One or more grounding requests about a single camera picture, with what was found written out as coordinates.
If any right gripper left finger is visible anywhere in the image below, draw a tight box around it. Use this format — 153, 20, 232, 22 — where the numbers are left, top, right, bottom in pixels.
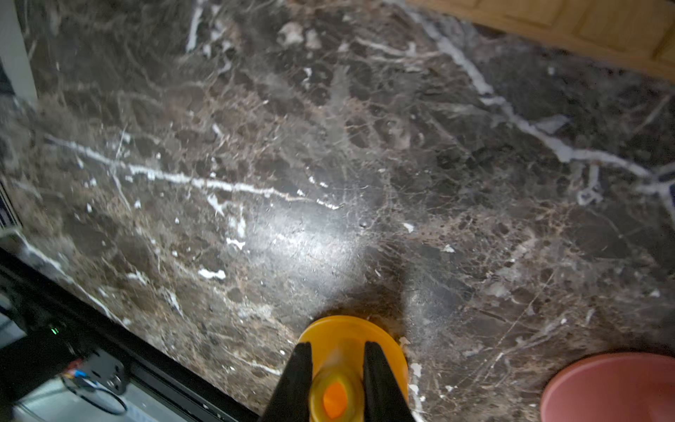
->
259, 342, 313, 422

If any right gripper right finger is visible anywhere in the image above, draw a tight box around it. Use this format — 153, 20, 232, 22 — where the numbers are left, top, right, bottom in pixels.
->
363, 341, 415, 422

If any yellow watering can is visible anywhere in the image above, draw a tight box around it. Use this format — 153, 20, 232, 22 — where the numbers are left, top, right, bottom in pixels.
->
299, 316, 409, 421

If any wooden slatted two-tier shelf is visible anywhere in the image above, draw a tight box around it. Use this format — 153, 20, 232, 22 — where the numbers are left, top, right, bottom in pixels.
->
414, 0, 674, 82

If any pink watering can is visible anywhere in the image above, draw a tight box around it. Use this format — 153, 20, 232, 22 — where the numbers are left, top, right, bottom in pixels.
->
540, 353, 674, 422

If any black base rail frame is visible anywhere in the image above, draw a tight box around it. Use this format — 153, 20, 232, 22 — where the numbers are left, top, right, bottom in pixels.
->
1, 251, 258, 421

